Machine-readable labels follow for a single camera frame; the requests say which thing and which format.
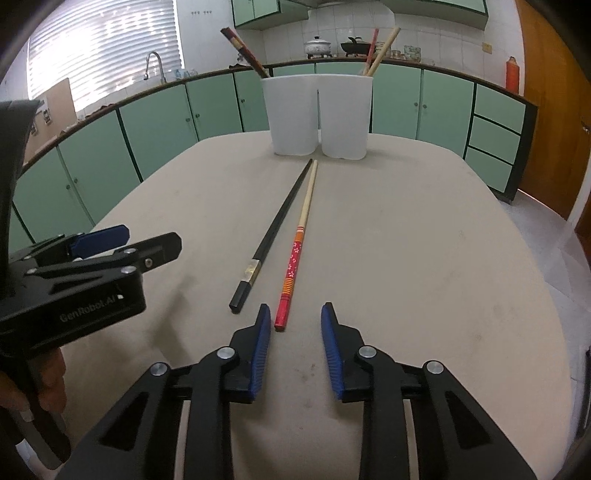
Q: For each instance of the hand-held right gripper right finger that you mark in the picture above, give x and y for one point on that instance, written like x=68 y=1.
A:
x=332 y=355

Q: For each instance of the person's left hand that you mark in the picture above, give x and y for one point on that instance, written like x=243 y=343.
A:
x=51 y=383

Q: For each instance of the brown wooden door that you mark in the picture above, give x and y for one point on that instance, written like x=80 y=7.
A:
x=558 y=92

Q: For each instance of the green base cabinet run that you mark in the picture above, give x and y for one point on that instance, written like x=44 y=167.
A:
x=152 y=124

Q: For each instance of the black chopstick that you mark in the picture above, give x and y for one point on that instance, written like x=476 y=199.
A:
x=272 y=235

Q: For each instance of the dark green cooking pot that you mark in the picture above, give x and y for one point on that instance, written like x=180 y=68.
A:
x=355 y=47

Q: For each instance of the clear plastic container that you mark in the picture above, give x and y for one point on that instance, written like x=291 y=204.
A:
x=184 y=74

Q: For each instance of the metal kitchen faucet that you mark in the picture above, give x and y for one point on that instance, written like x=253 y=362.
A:
x=162 y=69

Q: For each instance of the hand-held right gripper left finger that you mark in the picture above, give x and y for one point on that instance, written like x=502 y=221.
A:
x=258 y=353

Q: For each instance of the light wooden chopstick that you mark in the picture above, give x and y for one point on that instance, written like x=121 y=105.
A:
x=389 y=51
x=383 y=50

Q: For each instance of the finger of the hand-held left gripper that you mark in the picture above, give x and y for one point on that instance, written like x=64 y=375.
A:
x=104 y=237
x=157 y=247

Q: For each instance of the green wall cabinet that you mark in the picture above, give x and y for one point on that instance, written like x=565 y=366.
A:
x=263 y=14
x=438 y=11

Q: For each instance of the brown cardboard sheet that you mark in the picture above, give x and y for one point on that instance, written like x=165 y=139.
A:
x=60 y=101

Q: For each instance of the white two-compartment utensil holder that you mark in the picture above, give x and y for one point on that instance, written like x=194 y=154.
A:
x=295 y=120

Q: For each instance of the white window blind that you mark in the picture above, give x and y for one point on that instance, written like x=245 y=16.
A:
x=106 y=46

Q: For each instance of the dark brown patterned chopstick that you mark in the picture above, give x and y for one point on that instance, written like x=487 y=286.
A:
x=240 y=53
x=248 y=48

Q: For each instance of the orange thermos flask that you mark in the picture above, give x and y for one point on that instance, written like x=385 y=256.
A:
x=513 y=76

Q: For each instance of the red patterned chopstick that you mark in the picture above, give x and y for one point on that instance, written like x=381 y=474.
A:
x=373 y=46
x=291 y=272

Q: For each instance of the white cooking pot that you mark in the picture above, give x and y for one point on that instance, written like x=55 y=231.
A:
x=317 y=47

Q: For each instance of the green cabinet drawer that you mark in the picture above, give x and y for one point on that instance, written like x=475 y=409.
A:
x=488 y=170
x=494 y=141
x=501 y=110

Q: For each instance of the patterned glass jar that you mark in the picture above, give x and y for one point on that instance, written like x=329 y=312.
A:
x=412 y=53
x=381 y=54

